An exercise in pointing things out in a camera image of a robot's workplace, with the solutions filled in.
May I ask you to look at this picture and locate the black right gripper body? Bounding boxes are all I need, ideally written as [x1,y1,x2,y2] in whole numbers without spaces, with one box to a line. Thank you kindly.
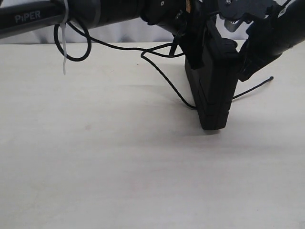
[214,0,281,32]

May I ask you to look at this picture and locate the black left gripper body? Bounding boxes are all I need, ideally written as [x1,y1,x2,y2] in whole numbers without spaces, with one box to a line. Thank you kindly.
[142,0,207,69]

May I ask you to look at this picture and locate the black cord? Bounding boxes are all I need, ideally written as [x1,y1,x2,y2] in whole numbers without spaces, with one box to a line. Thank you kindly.
[140,44,274,110]

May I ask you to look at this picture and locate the black plastic case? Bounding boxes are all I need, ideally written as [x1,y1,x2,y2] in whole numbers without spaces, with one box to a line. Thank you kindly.
[184,20,239,131]

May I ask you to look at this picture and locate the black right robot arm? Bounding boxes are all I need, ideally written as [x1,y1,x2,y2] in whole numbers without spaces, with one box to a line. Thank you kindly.
[213,0,305,81]

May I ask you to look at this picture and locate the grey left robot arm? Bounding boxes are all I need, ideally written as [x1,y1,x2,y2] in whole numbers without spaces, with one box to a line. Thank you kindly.
[0,0,207,69]

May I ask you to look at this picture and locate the white curtain backdrop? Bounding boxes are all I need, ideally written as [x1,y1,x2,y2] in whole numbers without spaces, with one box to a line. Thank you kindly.
[0,18,249,44]

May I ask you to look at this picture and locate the white zip tie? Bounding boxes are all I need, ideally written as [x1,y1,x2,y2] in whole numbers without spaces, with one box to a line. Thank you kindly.
[60,0,69,75]

